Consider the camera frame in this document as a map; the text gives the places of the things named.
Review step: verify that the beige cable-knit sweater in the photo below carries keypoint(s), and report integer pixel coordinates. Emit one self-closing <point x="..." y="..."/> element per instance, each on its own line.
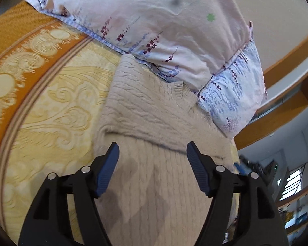
<point x="153" y="197"/>

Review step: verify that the wooden bedside shelf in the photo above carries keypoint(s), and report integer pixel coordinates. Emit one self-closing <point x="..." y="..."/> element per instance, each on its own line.
<point x="297" y="206"/>

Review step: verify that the yellow patterned bedspread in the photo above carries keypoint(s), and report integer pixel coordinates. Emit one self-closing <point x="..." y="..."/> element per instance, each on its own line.
<point x="54" y="81"/>

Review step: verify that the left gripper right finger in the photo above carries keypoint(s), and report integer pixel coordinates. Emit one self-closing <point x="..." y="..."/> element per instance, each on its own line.
<point x="242" y="212"/>

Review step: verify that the wooden headboard frame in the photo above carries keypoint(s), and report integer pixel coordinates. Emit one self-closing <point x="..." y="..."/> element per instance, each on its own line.
<point x="287" y="82"/>

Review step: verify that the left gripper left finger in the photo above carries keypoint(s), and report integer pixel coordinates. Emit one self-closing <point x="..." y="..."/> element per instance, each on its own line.
<point x="47" y="221"/>

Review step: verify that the pink floral pillow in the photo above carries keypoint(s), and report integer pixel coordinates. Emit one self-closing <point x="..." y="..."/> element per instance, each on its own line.
<point x="234" y="95"/>
<point x="180" y="40"/>

